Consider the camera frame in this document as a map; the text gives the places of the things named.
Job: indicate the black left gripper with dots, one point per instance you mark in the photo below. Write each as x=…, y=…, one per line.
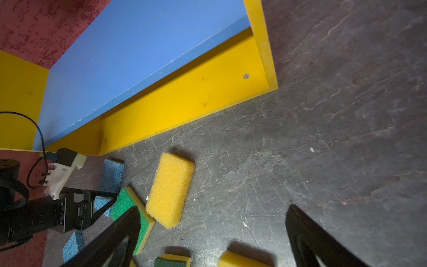
x=76, y=209

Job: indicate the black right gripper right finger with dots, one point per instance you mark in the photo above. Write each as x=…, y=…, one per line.
x=310, y=242

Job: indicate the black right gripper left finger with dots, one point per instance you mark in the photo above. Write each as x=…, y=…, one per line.
x=112, y=248

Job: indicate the blue cellulose sponge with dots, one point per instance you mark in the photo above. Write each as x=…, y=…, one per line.
x=110, y=182
x=74, y=245

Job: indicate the yellow foam sponge front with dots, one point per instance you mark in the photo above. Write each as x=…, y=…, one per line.
x=231, y=259

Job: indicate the yellow shelf with coloured boards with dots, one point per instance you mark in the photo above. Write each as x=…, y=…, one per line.
x=98, y=76

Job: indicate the dark green wavy sponge left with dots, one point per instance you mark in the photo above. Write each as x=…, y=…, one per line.
x=170, y=260

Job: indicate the green scourer yellow sponge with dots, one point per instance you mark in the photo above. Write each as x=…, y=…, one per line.
x=141, y=221

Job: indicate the plain yellow foam sponge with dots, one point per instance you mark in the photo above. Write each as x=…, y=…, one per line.
x=169, y=190

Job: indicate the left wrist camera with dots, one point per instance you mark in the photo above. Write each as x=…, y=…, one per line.
x=60, y=171

